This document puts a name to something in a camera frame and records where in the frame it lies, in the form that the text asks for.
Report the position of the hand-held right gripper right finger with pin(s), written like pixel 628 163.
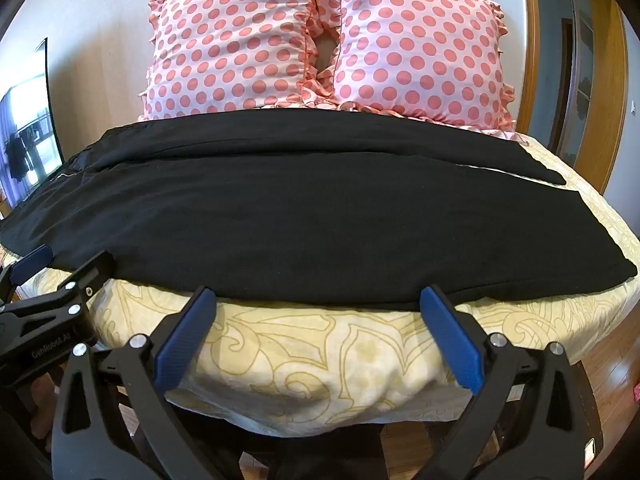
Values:
pixel 450 342

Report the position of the bed with cream patterned sheet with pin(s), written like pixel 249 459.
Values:
pixel 325 360

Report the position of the pink polka dot pillow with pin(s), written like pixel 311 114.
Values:
pixel 230 45
pixel 415 50

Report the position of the wooden door frame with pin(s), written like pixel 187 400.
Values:
pixel 530 60

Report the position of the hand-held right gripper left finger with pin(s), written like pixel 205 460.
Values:
pixel 182 342

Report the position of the black pants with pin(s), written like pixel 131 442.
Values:
pixel 320 220

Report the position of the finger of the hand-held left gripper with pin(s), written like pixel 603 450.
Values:
pixel 92 275
pixel 31 262

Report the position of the small pink object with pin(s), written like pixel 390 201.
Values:
pixel 636 392

